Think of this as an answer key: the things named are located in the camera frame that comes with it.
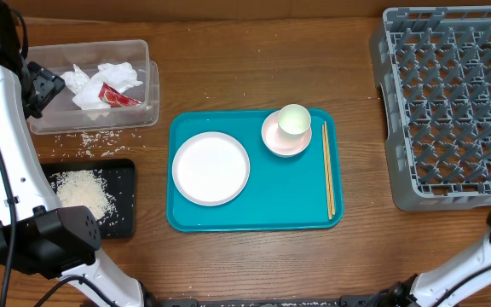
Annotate red sauce packet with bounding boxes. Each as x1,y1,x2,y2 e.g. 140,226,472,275
98,83,142,107

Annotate white napkin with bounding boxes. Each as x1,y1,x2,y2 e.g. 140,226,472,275
61,62,143,110

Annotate pile of white rice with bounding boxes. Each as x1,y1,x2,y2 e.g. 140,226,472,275
49,170,117,223

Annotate large white plate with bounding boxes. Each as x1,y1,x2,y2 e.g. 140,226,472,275
171,131,251,206

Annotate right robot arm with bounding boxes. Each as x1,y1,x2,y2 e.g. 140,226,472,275
366,212,491,307

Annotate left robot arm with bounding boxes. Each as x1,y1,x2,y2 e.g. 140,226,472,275
0,1,154,306

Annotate clear plastic waste bin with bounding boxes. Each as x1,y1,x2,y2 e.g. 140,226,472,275
27,39,160,135

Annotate grey dishwasher rack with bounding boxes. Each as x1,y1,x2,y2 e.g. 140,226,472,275
370,6,491,211

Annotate scattered rice grains on table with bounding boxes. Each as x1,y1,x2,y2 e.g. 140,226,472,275
49,129,147,161

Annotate black rectangular tray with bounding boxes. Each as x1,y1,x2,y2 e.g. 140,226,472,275
42,159,136,239

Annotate pink saucer plate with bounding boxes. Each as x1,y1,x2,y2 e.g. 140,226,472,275
261,111,312,158

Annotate white cup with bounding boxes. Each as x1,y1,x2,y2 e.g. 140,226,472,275
277,104,311,140

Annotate teal serving tray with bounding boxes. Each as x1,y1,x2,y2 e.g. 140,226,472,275
166,108,344,232

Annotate right wooden chopstick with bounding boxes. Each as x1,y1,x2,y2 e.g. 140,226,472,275
323,122,336,219

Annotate wooden chopstick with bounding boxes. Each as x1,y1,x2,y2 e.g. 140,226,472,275
321,122,333,220
323,122,336,219

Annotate left wooden chopstick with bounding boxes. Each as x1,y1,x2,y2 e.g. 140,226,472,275
321,122,333,220

